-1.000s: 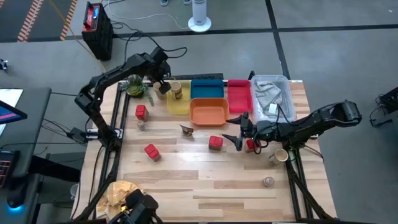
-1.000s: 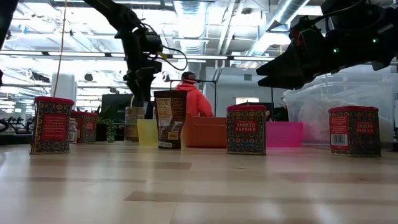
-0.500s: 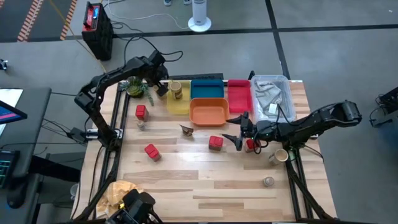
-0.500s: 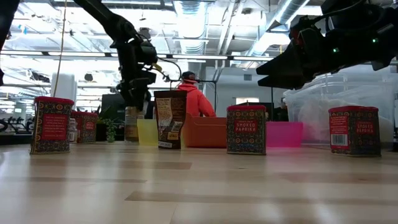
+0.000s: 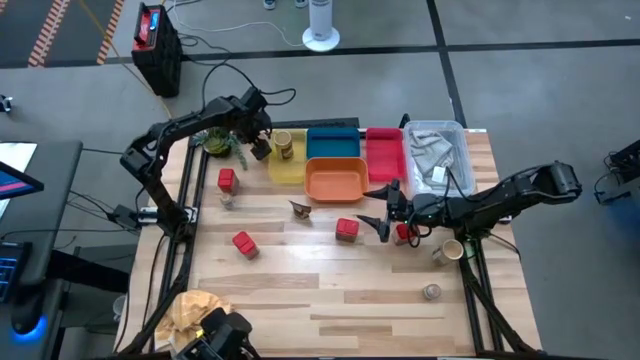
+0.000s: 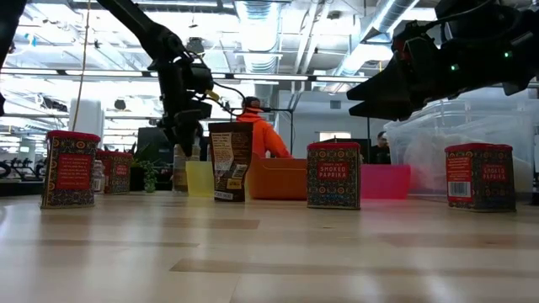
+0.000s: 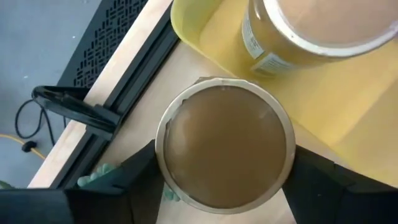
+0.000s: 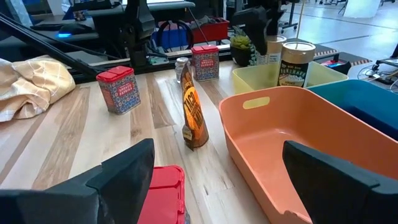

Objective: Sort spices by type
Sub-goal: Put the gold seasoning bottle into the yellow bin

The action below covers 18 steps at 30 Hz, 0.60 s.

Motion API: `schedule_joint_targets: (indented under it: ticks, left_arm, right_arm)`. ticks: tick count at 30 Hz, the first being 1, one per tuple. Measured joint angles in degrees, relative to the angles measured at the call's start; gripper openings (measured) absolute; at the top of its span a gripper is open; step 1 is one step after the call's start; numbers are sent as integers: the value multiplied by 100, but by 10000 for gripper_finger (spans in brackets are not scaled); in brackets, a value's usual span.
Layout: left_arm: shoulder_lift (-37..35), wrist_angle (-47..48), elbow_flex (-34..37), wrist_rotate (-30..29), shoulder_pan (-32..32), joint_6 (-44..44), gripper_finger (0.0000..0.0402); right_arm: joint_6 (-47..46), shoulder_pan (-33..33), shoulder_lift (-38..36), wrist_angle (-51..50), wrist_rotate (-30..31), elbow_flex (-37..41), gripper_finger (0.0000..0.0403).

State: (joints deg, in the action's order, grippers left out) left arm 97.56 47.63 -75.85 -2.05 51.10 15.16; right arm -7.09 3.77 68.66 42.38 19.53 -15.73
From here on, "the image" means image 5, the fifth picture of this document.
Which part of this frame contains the grey folded cloth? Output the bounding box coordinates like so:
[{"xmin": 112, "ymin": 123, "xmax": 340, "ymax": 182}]
[{"xmin": 409, "ymin": 129, "xmax": 459, "ymax": 194}]

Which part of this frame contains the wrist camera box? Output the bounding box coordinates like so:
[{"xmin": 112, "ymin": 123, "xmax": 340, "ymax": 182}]
[
  {"xmin": 240, "ymin": 85, "xmax": 270, "ymax": 115},
  {"xmin": 387, "ymin": 178, "xmax": 407, "ymax": 209}
]

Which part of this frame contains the yellow checked cloth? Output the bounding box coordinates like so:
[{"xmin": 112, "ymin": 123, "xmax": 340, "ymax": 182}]
[{"xmin": 154, "ymin": 289, "xmax": 236, "ymax": 351}]

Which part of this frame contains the brown spice packet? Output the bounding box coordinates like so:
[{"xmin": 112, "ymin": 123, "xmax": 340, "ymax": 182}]
[{"xmin": 288, "ymin": 199, "xmax": 313, "ymax": 221}]

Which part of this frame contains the yellow cable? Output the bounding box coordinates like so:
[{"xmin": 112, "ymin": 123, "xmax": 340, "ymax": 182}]
[{"xmin": 78, "ymin": 0, "xmax": 174, "ymax": 121}]

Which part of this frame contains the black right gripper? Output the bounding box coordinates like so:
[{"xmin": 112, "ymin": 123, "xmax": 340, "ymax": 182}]
[{"xmin": 356, "ymin": 183, "xmax": 451, "ymax": 244}]

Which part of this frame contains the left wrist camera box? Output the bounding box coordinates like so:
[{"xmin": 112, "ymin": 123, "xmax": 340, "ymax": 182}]
[{"xmin": 240, "ymin": 85, "xmax": 270, "ymax": 115}]

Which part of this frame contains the clear plastic storage bin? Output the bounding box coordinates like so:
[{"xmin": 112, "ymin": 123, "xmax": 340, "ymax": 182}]
[{"xmin": 402, "ymin": 119, "xmax": 477, "ymax": 199}]

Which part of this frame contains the computer monitor on desk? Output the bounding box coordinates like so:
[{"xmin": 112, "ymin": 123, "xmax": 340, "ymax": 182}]
[{"xmin": 0, "ymin": 159, "xmax": 45, "ymax": 201}]

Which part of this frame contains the red block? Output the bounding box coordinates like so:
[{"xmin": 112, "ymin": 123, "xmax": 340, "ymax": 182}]
[{"xmin": 231, "ymin": 230, "xmax": 261, "ymax": 261}]

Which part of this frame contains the black table rail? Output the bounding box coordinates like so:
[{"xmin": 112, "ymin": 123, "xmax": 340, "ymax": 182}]
[{"xmin": 269, "ymin": 117, "xmax": 361, "ymax": 130}]

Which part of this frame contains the bamboo lid spice jar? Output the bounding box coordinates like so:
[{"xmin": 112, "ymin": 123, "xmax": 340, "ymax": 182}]
[
  {"xmin": 272, "ymin": 130, "xmax": 295, "ymax": 161},
  {"xmin": 432, "ymin": 238, "xmax": 465, "ymax": 267}
]

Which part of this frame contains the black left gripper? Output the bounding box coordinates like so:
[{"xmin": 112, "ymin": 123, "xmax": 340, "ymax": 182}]
[{"xmin": 233, "ymin": 110, "xmax": 275, "ymax": 162}]

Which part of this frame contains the blue plastic tray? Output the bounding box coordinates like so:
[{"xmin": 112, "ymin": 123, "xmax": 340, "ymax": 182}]
[{"xmin": 305, "ymin": 126, "xmax": 362, "ymax": 161}]

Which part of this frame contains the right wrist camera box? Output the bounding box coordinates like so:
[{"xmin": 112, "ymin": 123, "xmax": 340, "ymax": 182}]
[{"xmin": 387, "ymin": 178, "xmax": 407, "ymax": 209}]

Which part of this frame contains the black device with light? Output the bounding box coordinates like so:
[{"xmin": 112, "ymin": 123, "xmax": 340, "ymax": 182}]
[{"xmin": 9, "ymin": 299, "xmax": 49, "ymax": 344}]

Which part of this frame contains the white paper sheet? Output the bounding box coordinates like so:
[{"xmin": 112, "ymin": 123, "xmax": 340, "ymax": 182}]
[{"xmin": 0, "ymin": 142, "xmax": 39, "ymax": 174}]

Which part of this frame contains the white tower fan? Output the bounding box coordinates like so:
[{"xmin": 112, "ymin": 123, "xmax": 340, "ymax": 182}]
[{"xmin": 301, "ymin": 0, "xmax": 341, "ymax": 53}]

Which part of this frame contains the white floor cable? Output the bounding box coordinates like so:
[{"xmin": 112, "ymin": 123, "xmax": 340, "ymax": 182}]
[{"xmin": 167, "ymin": 0, "xmax": 307, "ymax": 49}]

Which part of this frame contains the black power adapter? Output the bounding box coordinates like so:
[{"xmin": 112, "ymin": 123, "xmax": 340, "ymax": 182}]
[{"xmin": 112, "ymin": 203, "xmax": 142, "ymax": 229}]

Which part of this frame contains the black keyboard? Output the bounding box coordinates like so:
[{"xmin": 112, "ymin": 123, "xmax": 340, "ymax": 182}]
[{"xmin": 0, "ymin": 242, "xmax": 31, "ymax": 304}]

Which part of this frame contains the small potted green plant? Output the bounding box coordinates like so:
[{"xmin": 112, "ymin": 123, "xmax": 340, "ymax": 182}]
[{"xmin": 192, "ymin": 127, "xmax": 249, "ymax": 171}]

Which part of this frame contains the black device with yellow mark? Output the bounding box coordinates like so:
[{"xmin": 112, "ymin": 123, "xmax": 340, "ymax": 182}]
[{"xmin": 174, "ymin": 307, "xmax": 261, "ymax": 360}]

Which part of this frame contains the black floor cable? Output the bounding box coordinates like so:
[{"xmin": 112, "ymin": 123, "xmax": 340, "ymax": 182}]
[{"xmin": 177, "ymin": 32, "xmax": 234, "ymax": 66}]

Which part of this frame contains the orange plastic tray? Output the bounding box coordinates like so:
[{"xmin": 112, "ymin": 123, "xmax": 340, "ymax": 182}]
[{"xmin": 304, "ymin": 156, "xmax": 370, "ymax": 204}]

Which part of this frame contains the black side desk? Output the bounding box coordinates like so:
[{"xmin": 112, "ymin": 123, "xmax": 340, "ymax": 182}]
[{"xmin": 0, "ymin": 139, "xmax": 84, "ymax": 301}]

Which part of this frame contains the red lid spice tin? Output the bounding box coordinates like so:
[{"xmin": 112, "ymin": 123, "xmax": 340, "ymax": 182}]
[
  {"xmin": 217, "ymin": 168, "xmax": 240, "ymax": 196},
  {"xmin": 392, "ymin": 223, "xmax": 419, "ymax": 247},
  {"xmin": 335, "ymin": 217, "xmax": 361, "ymax": 244}
]

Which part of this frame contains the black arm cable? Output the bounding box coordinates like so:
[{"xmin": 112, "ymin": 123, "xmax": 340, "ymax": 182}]
[{"xmin": 201, "ymin": 59, "xmax": 297, "ymax": 109}]

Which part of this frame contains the black equipment with cables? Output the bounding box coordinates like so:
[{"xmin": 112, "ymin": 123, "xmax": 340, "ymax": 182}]
[{"xmin": 593, "ymin": 139, "xmax": 640, "ymax": 206}]

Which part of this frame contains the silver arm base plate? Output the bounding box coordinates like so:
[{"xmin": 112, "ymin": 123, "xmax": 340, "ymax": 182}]
[{"xmin": 138, "ymin": 205, "xmax": 196, "ymax": 225}]

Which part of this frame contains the red plastic tray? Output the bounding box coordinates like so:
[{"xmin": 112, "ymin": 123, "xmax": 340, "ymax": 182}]
[{"xmin": 365, "ymin": 127, "xmax": 406, "ymax": 184}]

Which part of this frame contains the black and red toolbox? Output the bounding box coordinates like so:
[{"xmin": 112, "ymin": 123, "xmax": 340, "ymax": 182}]
[{"xmin": 130, "ymin": 2, "xmax": 184, "ymax": 99}]

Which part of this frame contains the yellow plastic tray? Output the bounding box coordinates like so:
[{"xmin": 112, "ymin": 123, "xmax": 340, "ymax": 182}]
[{"xmin": 267, "ymin": 128, "xmax": 309, "ymax": 185}]

